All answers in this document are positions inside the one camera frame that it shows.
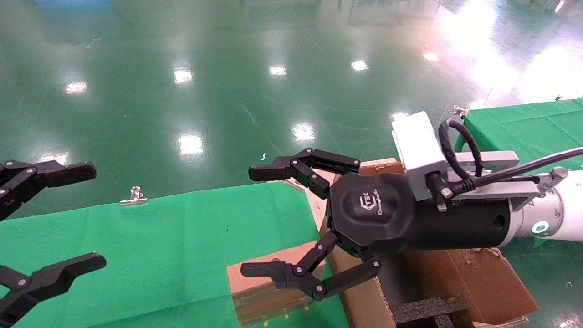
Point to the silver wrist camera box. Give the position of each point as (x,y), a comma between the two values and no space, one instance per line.
(419,146)

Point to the silver camera mount bracket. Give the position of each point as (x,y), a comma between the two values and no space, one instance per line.
(494,159)

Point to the large green table cloth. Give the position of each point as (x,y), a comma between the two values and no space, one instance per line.
(159,250)

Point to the small brown cardboard box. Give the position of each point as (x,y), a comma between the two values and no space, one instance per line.
(255,300)

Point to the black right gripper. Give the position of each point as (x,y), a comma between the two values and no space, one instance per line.
(378,209)

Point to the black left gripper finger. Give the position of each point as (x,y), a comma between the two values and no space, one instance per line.
(63,273)
(63,173)

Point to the flat black foam insert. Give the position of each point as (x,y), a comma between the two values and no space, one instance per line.
(423,310)

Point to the silver binder clip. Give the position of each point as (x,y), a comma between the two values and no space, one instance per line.
(295,184)
(133,198)
(460,110)

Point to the large open cardboard carton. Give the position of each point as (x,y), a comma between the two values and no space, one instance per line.
(478,282)

